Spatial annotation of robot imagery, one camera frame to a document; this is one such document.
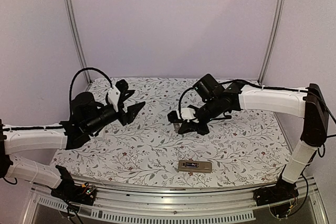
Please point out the left aluminium corner post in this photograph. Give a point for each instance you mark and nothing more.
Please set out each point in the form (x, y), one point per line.
(75, 33)

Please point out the aluminium corner post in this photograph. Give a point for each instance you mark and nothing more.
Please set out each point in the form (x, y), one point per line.
(271, 41)
(75, 33)

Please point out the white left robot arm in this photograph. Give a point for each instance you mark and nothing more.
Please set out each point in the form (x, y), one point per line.
(15, 140)

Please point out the aluminium front rail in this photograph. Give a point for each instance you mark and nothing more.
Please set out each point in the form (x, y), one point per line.
(128, 203)

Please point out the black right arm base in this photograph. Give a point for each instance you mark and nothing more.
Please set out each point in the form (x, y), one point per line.
(282, 197)

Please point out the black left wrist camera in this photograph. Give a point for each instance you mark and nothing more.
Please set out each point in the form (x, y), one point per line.
(114, 94)

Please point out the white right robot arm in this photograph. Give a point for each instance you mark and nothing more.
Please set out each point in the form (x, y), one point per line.
(302, 113)

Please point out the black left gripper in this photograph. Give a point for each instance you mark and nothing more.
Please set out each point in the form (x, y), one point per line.
(131, 115)

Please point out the floral patterned table mat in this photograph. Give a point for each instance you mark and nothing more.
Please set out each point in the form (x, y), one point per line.
(247, 149)

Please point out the grey remote battery cover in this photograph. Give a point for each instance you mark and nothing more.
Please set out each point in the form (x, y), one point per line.
(176, 127)

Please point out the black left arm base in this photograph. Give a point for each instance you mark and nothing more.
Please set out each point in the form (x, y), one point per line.
(68, 191)

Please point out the right aluminium corner post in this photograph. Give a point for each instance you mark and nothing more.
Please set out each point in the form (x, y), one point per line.
(271, 41)

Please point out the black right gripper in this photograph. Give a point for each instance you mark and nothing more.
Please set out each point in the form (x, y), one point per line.
(190, 125)

